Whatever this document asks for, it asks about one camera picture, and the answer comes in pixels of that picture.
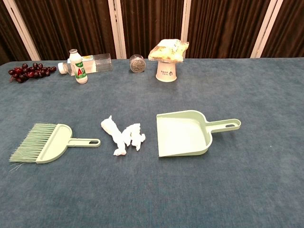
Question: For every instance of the light green plastic dustpan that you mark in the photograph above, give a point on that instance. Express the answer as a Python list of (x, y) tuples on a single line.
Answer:
[(180, 135)]

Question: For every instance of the white paper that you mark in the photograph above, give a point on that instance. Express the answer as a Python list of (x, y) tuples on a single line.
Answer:
[(118, 137)]

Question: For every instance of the light green hand broom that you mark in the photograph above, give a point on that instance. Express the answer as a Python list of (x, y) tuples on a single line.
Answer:
[(57, 142)]

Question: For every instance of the white paper cup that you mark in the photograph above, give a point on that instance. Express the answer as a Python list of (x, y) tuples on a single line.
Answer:
[(166, 72)]

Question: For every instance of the yellow snack bag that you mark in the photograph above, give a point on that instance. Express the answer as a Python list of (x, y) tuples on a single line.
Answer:
[(166, 51)]

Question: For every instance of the clear plastic water bottle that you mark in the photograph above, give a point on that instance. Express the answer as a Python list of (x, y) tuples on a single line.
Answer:
[(99, 63)]

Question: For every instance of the small white green-label bottle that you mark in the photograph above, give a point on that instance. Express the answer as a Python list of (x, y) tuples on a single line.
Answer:
[(80, 71)]

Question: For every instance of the dark curtain screen panel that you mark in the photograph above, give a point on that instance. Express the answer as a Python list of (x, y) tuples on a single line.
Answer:
[(71, 26), (292, 28), (225, 26), (152, 21), (7, 35)]

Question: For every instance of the blue felt table cover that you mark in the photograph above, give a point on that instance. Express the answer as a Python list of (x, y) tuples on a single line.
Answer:
[(213, 190)]

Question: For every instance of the dark red grape bunch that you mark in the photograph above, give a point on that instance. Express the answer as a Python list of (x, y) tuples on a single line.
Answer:
[(31, 72)]

